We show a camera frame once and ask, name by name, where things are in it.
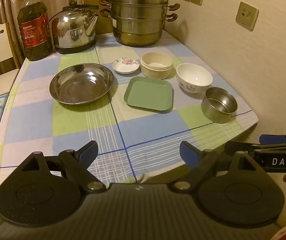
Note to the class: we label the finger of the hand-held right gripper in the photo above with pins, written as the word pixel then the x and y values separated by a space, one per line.
pixel 273 139
pixel 238 147

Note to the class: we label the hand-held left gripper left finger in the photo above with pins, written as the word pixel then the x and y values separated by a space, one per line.
pixel 89 151

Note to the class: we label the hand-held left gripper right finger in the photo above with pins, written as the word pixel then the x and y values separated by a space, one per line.
pixel 186 152

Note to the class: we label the small stainless steel bowl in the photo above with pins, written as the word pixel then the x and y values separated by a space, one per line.
pixel 219 105

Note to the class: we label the large stainless steel basin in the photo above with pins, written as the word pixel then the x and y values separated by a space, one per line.
pixel 81 83

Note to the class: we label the green square plate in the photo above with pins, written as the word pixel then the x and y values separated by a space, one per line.
pixel 149 95

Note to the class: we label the white floral bowl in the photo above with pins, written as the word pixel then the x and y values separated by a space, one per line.
pixel 194 77

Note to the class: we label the cream ribbed bowl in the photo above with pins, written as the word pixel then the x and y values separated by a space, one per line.
pixel 156 66

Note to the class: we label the small floral white dish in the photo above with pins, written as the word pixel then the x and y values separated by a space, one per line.
pixel 126 66

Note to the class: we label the checkered pastel tablecloth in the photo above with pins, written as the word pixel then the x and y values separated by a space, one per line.
pixel 32 120

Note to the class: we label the stainless steel kettle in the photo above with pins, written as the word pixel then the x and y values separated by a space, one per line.
pixel 70 32

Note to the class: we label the cooking oil bottle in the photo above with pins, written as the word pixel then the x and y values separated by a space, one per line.
pixel 32 30

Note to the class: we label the stainless steel steamer pot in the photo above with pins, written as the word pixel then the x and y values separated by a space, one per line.
pixel 138 20

